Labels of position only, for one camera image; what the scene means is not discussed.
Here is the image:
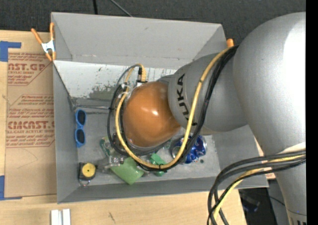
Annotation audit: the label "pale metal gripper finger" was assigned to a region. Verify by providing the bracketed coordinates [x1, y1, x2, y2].
[97, 155, 125, 171]

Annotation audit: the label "light green plastic bottle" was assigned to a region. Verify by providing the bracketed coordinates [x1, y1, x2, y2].
[110, 156, 145, 186]

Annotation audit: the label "yellow and black tape measure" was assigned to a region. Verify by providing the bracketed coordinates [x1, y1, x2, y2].
[79, 162, 97, 186]

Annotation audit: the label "blue sunglasses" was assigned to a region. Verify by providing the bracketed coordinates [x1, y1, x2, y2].
[75, 109, 87, 149]

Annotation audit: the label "green plastic piece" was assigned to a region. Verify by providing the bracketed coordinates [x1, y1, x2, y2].
[148, 152, 168, 177]

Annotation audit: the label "crushed blue drink can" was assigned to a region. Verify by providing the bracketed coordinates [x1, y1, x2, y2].
[170, 135, 208, 165]

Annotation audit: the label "brown cardboard board, red print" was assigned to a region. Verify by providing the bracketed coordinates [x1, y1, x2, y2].
[0, 29, 58, 201]

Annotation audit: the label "grey metal bin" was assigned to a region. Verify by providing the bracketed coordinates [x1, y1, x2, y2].
[51, 12, 269, 204]

